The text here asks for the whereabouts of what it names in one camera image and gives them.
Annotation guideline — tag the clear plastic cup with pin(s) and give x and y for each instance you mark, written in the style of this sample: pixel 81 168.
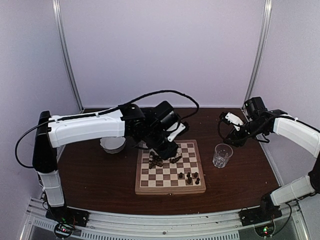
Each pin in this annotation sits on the clear plastic cup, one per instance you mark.
pixel 222 154

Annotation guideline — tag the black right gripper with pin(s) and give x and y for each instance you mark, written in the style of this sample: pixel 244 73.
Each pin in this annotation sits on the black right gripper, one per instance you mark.
pixel 238 141

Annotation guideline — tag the aluminium frame post left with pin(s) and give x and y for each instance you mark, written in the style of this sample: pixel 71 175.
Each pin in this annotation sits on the aluminium frame post left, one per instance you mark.
pixel 65 53

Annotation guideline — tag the wooden chess board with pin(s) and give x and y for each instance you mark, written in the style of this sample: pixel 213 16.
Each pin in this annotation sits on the wooden chess board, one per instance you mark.
pixel 161 177

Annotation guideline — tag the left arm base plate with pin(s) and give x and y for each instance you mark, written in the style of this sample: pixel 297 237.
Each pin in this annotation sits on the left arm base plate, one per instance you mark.
pixel 69 216

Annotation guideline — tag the white round bowl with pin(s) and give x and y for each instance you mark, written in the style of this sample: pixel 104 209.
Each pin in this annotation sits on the white round bowl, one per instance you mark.
pixel 113 145

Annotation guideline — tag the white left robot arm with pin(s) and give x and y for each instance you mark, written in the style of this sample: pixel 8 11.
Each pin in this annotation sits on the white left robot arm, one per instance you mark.
pixel 156 126

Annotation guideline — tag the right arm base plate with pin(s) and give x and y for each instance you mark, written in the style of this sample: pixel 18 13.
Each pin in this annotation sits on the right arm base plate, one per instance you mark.
pixel 253 216

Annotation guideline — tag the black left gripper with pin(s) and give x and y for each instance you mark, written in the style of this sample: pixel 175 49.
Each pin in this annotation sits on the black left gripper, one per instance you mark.
pixel 166 154

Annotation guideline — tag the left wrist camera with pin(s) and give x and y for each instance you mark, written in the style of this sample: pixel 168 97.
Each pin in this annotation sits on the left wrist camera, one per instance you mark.
pixel 176 129

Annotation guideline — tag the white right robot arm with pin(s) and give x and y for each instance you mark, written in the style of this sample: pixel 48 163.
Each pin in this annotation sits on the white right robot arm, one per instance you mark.
pixel 295 150

